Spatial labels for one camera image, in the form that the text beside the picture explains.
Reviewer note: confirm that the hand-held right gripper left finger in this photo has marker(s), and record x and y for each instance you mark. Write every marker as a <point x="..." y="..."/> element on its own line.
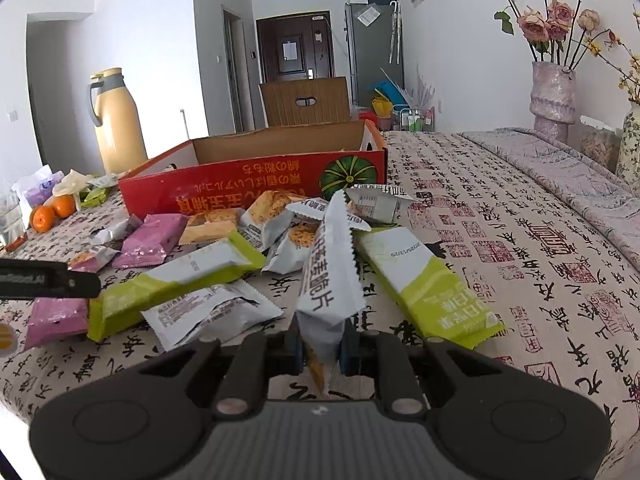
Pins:
<point x="297" y="355"/>

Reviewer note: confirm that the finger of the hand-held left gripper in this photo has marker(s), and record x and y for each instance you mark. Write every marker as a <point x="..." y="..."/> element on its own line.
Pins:
<point x="82" y="282"/>

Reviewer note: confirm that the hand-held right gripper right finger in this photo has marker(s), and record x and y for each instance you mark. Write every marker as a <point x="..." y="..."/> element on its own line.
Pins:
<point x="346" y="360"/>

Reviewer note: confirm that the small white cracker packet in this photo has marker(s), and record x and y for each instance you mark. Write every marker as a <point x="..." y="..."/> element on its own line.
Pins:
<point x="92" y="258"/>

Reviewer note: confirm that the small silver snack packet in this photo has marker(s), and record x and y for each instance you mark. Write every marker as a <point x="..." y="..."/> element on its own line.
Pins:
<point x="117" y="230"/>

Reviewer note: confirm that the white oat crisp snack packet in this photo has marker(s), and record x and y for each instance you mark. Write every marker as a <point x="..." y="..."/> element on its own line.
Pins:
<point x="325" y="280"/>

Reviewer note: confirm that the green white snack bar packet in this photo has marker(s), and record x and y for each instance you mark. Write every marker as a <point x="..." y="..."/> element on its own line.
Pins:
<point x="430" y="290"/>
<point x="165" y="285"/>

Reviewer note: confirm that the white printed snack packet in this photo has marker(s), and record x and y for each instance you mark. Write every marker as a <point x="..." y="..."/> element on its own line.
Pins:
<point x="200" y="310"/>
<point x="380" y="205"/>
<point x="307" y="209"/>

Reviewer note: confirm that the red cardboard box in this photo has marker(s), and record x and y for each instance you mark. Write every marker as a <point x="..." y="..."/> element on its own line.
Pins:
<point x="225" y="185"/>

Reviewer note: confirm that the clear drinking glass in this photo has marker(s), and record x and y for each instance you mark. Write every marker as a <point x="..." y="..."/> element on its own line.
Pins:
<point x="10" y="225"/>

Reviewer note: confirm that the small green snack packet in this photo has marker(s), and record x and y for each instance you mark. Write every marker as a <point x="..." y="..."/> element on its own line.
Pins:
<point x="95" y="196"/>

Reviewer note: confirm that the purple tissue pack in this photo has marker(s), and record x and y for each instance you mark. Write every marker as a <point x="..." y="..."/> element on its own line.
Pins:
<point x="42" y="187"/>

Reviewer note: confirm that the cream rubber gloves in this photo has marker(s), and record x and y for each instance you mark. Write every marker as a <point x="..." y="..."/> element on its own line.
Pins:
<point x="72" y="182"/>

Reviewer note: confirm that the small white snack packet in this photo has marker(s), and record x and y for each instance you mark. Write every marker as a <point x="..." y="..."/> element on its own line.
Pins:
<point x="102" y="180"/>

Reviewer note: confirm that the yellow thermos jug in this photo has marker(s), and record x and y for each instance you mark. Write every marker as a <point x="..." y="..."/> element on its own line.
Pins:
<point x="120" y="125"/>

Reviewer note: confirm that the red bag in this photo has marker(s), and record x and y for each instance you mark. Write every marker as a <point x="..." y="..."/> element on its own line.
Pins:
<point x="385" y="122"/>

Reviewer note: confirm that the metal rack cart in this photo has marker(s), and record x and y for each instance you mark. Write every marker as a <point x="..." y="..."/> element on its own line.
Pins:
<point x="415" y="120"/>

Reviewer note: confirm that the yellow bag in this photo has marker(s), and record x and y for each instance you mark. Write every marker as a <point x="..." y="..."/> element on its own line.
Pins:
<point x="382" y="106"/>

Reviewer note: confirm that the blue plastic item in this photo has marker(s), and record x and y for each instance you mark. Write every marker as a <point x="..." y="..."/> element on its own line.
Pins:
<point x="392" y="91"/>

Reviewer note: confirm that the pink dried grass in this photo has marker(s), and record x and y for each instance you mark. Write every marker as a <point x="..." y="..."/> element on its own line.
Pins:
<point x="425" y="92"/>

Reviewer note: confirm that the white paper note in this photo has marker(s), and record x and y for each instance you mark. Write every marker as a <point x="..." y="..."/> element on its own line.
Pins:
<point x="291" y="49"/>

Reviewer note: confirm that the dark brown door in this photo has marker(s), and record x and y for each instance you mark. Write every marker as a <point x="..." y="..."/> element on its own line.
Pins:
<point x="272" y="40"/>

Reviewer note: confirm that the grey refrigerator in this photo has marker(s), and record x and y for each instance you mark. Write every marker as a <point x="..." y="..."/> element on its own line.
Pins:
<point x="380" y="50"/>

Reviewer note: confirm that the pink textured vase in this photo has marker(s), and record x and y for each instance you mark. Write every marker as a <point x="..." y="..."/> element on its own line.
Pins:
<point x="552" y="100"/>

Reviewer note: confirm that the white folded umbrella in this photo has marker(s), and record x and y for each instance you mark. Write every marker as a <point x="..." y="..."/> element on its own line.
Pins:
<point x="395" y="25"/>

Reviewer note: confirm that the patterned floral vase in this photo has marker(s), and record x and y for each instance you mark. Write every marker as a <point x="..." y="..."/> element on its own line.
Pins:
<point x="631" y="145"/>

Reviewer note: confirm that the dried pink rose bouquet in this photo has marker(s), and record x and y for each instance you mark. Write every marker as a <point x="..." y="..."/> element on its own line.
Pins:
<point x="559" y="12"/>

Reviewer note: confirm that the yellow flower branch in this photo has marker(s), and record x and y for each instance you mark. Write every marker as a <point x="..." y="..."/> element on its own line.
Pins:
<point x="634" y="66"/>

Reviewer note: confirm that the white light switch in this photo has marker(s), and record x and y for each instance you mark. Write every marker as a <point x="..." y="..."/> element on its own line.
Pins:
<point x="11" y="115"/>

